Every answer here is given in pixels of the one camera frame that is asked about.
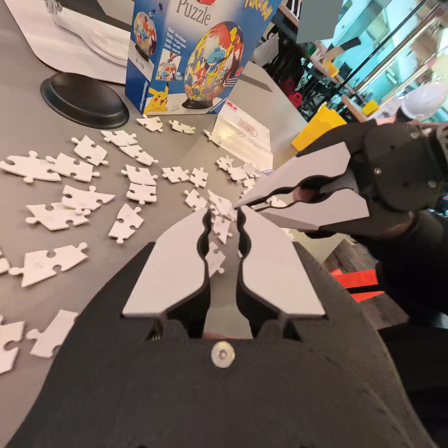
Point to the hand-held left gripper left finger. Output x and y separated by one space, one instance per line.
168 273

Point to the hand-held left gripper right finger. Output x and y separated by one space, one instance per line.
280 276

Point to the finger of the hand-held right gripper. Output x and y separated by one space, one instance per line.
332 210
308 168

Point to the assembled white puzzle section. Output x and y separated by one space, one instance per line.
221 229

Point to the person's right forearm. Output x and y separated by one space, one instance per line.
413 269

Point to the scattered loose white puzzle pieces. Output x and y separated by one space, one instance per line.
80 164

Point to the blue cardboard puzzle box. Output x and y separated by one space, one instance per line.
196 52

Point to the black round ball stand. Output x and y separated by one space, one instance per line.
84 101

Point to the yellow plastic bin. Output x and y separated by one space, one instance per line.
320 129

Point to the white hard hat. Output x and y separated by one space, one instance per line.
427 101

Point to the folded instruction leaflet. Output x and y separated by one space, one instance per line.
245 140

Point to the red plastic object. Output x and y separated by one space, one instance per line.
357 283

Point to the cluttered background shelving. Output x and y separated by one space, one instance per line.
378 52

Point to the white plastic packaging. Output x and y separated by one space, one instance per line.
87 38

